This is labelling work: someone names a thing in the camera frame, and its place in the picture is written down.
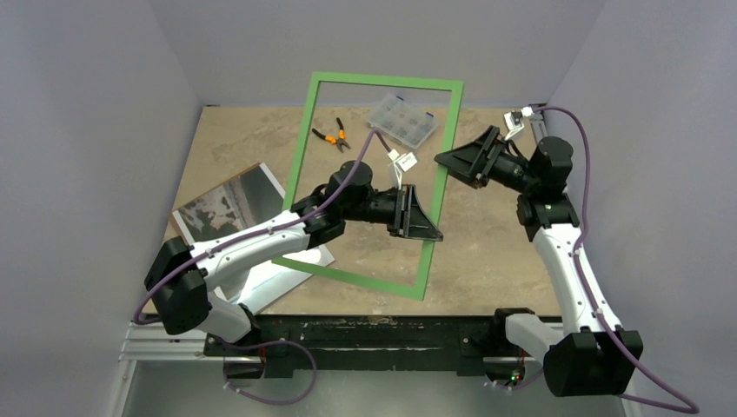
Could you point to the orange black pliers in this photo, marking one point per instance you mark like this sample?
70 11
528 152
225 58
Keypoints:
339 141

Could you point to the aluminium extrusion frame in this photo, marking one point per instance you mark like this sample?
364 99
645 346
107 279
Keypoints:
152 343

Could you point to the clear plastic organizer box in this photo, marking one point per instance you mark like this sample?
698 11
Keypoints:
404 122

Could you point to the glossy photo print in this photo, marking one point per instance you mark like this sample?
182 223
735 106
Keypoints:
248 200

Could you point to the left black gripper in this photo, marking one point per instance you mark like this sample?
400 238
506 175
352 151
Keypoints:
417 225

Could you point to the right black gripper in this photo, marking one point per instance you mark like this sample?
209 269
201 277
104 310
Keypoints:
486 157

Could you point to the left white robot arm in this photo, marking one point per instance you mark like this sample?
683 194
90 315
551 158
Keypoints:
182 281

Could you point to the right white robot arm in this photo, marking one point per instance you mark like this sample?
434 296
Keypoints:
590 355

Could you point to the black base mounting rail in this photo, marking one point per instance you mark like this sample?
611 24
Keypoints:
465 345

